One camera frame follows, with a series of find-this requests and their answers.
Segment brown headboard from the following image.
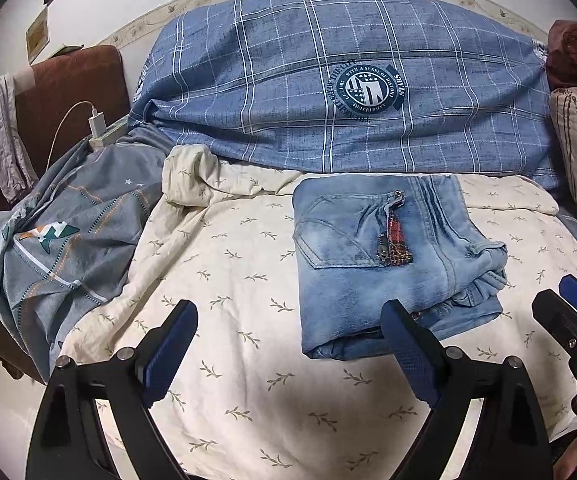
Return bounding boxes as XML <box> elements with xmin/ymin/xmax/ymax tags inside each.
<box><xmin>0</xmin><ymin>45</ymin><xmax>132</xmax><ymax>381</ymax></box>

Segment white power strip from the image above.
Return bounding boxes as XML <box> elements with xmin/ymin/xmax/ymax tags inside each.
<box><xmin>88</xmin><ymin>115</ymin><xmax>129</xmax><ymax>151</ymax></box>

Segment white charger cable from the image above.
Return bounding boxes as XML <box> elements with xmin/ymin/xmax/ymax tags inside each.
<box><xmin>0</xmin><ymin>101</ymin><xmax>94</xmax><ymax>211</ymax></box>

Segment blue plaid quilt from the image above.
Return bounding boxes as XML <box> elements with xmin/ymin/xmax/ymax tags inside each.
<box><xmin>128</xmin><ymin>0</ymin><xmax>562</xmax><ymax>192</ymax></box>

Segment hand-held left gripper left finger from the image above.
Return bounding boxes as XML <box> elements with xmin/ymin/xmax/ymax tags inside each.
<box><xmin>26</xmin><ymin>299</ymin><xmax>199</xmax><ymax>480</ymax></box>

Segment cream leaf print blanket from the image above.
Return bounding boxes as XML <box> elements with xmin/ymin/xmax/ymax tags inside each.
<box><xmin>61</xmin><ymin>144</ymin><xmax>577</xmax><ymax>480</ymax></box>

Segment grey hanging cloth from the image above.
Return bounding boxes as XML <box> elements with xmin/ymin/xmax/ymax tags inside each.
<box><xmin>0</xmin><ymin>72</ymin><xmax>39</xmax><ymax>203</ymax></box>

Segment blue denim pants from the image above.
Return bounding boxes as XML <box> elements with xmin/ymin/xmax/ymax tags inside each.
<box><xmin>292</xmin><ymin>174</ymin><xmax>509</xmax><ymax>361</ymax></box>

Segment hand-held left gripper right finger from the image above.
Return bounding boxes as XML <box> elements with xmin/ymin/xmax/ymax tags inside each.
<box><xmin>379</xmin><ymin>299</ymin><xmax>554</xmax><ymax>480</ymax></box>

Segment grey-blue star print bedsheet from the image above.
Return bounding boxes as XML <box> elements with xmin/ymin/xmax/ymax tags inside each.
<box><xmin>0</xmin><ymin>127</ymin><xmax>577</xmax><ymax>383</ymax></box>

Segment small wall picture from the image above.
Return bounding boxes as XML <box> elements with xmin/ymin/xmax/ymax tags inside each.
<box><xmin>26</xmin><ymin>6</ymin><xmax>50</xmax><ymax>66</ymax></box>

